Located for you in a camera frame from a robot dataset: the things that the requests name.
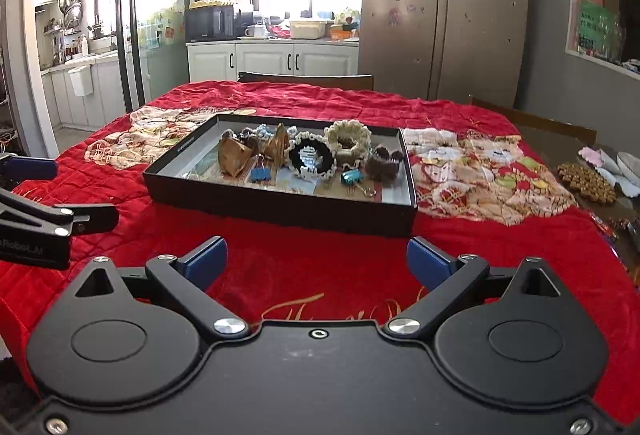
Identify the brown fuzzy hair claw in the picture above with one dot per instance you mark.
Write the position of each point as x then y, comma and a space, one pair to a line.
247, 137
382, 162

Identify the red printed blanket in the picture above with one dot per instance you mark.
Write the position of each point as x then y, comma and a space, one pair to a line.
325, 265

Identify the cream ruffled scrunchie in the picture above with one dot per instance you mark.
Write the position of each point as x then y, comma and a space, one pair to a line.
332, 135

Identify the yellow lace cloth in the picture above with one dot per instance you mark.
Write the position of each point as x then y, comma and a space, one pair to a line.
212, 4

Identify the white storage container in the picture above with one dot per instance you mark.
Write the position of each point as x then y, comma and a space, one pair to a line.
307, 29

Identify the silver refrigerator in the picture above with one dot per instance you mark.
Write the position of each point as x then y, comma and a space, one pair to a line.
440, 15

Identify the gold binder clip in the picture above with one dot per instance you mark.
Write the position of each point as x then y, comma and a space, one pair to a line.
370, 192

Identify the white hanging bin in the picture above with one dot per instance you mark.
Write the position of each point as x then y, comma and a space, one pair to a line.
81, 80

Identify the pink cloth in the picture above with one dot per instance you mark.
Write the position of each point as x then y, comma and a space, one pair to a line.
590, 155

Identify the white kitchen cabinet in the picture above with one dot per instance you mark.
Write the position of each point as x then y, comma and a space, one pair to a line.
265, 60

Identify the dotted triangular paper packet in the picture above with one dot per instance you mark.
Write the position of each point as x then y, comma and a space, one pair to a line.
277, 145

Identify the green sign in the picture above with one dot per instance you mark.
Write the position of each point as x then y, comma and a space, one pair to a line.
595, 27

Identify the blue binder clip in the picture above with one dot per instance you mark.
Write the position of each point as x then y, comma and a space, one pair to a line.
260, 175

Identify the black white-lace scrunchie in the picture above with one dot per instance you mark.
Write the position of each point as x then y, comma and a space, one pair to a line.
300, 165

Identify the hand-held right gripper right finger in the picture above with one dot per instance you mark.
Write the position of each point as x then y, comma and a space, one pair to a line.
430, 262

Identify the blue crochet scrunchie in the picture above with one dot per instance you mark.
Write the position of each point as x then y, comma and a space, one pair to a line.
260, 131

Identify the wooden bead trivet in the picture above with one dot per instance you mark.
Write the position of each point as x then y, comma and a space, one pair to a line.
585, 182

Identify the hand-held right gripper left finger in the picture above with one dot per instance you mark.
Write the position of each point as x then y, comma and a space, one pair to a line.
205, 260

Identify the brown triangular paper packet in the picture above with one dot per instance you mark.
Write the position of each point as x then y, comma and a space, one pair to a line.
235, 157

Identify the white plate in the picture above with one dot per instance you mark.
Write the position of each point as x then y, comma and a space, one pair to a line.
630, 167

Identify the black microwave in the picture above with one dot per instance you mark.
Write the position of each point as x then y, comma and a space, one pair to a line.
207, 22

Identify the black shallow box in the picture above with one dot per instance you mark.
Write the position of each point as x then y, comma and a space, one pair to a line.
250, 210

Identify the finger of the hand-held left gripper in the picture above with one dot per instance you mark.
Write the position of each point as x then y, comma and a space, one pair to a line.
95, 217
35, 167

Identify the white mug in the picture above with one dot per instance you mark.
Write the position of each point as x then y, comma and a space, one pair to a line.
256, 31

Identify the teal binder clip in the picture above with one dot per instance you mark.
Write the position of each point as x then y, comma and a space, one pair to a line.
352, 177

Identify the orange box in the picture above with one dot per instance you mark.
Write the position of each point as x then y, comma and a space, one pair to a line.
344, 34

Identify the steel pot lid rack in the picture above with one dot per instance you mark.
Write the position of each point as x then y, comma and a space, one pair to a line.
70, 7

